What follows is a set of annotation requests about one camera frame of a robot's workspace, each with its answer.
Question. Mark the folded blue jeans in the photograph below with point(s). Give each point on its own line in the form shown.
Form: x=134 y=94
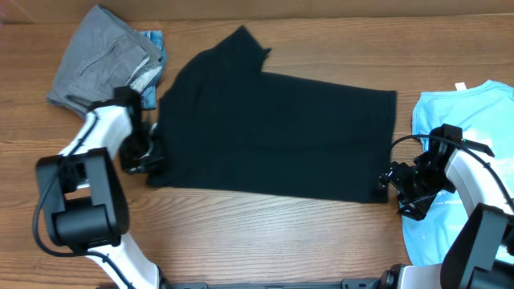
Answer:
x=152 y=71

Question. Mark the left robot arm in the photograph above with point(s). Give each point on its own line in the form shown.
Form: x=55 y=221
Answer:
x=82 y=210

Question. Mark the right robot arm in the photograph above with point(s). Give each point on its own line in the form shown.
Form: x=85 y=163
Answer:
x=461 y=166

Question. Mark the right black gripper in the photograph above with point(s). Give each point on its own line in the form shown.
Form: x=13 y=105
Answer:
x=398 y=185

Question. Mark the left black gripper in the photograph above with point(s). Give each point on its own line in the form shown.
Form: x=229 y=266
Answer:
x=132 y=167

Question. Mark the light blue t-shirt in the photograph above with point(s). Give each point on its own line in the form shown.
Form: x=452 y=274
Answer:
x=485 y=114

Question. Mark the folded grey shorts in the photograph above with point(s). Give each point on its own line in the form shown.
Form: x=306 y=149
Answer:
x=104 y=53

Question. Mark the black t-shirt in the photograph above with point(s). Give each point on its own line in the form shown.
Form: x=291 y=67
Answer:
x=227 y=124

